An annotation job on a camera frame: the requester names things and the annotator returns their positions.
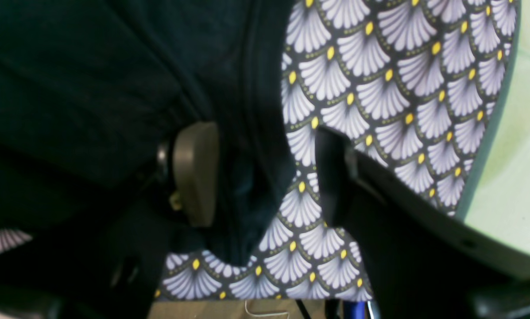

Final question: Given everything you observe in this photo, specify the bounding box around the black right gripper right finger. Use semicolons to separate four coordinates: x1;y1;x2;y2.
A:
315;128;530;319

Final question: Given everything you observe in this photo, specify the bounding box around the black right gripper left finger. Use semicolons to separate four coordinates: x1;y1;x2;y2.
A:
0;122;220;319

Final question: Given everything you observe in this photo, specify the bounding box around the dark navy T-shirt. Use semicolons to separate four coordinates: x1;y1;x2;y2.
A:
0;0;295;266

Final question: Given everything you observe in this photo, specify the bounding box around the fan-patterned tablecloth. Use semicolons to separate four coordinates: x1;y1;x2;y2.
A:
0;0;521;301

